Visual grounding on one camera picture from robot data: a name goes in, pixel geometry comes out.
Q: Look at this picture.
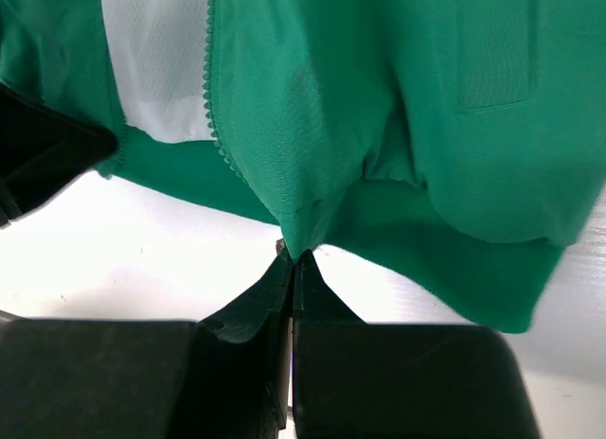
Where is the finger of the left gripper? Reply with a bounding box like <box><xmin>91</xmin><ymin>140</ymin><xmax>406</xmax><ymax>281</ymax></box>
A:
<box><xmin>1</xmin><ymin>85</ymin><xmax>117</xmax><ymax>227</ymax></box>

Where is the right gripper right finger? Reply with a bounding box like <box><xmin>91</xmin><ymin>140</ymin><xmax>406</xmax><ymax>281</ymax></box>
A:
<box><xmin>293</xmin><ymin>253</ymin><xmax>540</xmax><ymax>438</ymax></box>

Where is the green jacket with white lettering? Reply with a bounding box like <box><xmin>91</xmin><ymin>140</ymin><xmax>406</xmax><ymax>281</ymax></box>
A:
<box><xmin>1</xmin><ymin>0</ymin><xmax>605</xmax><ymax>333</ymax></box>

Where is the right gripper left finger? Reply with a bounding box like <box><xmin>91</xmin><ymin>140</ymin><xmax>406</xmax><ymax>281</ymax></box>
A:
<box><xmin>1</xmin><ymin>254</ymin><xmax>294</xmax><ymax>438</ymax></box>

